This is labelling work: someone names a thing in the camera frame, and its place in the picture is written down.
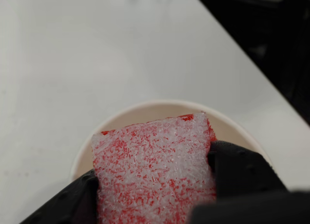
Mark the beige paper cup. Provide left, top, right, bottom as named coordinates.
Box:
left=69, top=98, right=277, bottom=186

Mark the red white foam cube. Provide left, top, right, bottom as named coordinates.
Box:
left=90, top=111, right=218, bottom=224

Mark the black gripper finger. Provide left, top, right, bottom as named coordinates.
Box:
left=206, top=140, right=288, bottom=198
left=20, top=169, right=99, bottom=224

